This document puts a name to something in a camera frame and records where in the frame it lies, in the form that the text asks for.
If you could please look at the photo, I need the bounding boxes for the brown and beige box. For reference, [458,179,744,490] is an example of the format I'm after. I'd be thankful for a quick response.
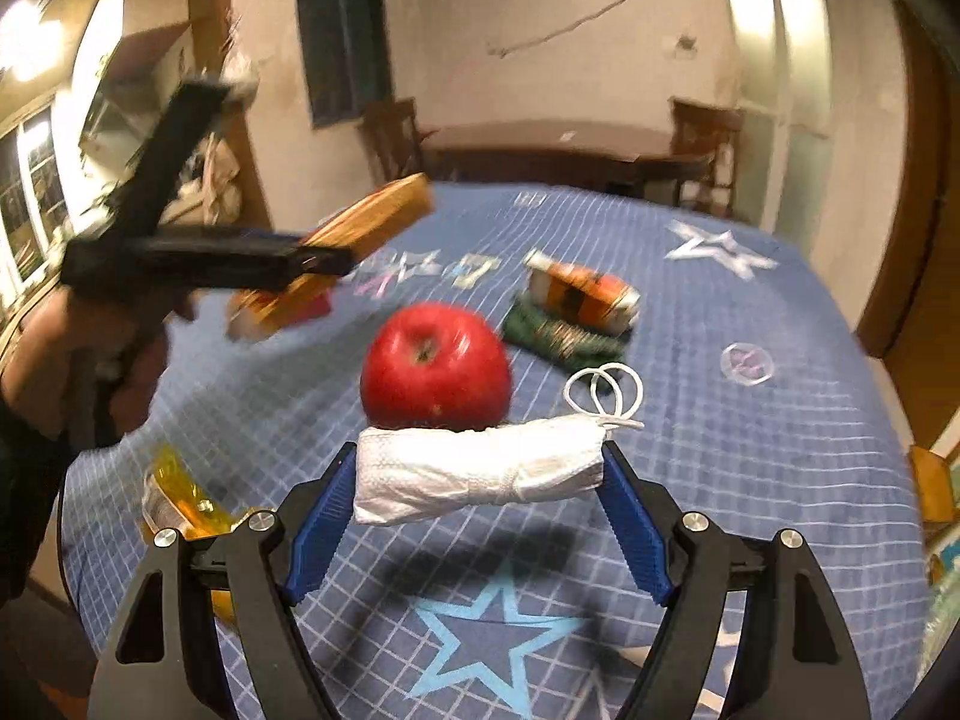
[225,172,437,344]

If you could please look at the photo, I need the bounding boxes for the dark wooden chair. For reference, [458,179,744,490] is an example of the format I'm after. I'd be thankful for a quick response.
[667,96,747,222]
[358,97,428,185]

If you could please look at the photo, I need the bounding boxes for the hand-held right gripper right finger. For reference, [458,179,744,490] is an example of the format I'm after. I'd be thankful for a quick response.
[600,441,871,720]

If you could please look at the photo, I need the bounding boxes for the person's left forearm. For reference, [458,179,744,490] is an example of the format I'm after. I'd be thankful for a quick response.
[0,397,76,608]

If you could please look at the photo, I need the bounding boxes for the kitchen window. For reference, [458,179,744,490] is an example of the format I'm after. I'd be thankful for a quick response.
[0,105,70,293]

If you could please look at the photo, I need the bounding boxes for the clear plastic lid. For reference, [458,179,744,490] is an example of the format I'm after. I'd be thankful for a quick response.
[720,341,778,388]

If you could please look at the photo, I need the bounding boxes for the person's left hand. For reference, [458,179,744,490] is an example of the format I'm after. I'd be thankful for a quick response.
[0,289,197,442]

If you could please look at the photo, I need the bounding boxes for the yellow plastic wrapper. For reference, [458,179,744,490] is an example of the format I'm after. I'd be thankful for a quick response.
[141,442,260,625]

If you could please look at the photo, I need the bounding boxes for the kitchen ceiling light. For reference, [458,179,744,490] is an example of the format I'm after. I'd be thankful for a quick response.
[0,0,68,83]

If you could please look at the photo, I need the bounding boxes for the kitchen wall cabinet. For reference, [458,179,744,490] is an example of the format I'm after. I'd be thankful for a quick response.
[75,0,192,91]

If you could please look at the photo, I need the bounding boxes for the round dark wooden table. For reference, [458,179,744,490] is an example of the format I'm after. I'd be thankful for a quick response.
[420,120,717,200]

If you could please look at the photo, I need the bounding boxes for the green packet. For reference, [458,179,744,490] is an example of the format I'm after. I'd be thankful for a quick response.
[501,298,629,376]

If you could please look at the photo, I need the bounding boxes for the blue star-print tablecloth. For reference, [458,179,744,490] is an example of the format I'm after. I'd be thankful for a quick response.
[56,180,927,720]

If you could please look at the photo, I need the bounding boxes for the frosted glass door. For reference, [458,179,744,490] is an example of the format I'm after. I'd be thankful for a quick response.
[720,0,833,241]

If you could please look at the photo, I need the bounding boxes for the dark window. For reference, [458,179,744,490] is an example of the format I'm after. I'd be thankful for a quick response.
[294,0,395,130]

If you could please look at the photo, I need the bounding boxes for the brown wooden door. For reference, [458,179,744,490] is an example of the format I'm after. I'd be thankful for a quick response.
[855,22,960,458]

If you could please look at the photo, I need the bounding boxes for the orange striped carton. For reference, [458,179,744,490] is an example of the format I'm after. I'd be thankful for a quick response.
[523,249,643,335]

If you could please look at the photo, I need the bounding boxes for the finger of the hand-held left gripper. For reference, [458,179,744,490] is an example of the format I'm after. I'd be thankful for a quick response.
[112,79,232,235]
[146,229,355,293]

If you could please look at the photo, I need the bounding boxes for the small wooden chair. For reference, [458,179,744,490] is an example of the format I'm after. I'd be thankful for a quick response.
[909,445,960,526]

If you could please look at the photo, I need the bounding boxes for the hanging kitchen cloths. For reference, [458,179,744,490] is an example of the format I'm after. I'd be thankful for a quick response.
[180,131,245,230]

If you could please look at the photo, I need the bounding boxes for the white face mask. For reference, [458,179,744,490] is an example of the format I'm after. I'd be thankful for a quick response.
[352,364,646,527]

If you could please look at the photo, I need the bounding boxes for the red apple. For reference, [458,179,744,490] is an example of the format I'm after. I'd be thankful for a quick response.
[360,302,515,432]

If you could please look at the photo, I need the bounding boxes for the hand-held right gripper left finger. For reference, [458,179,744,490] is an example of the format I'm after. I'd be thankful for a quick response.
[88,441,359,720]

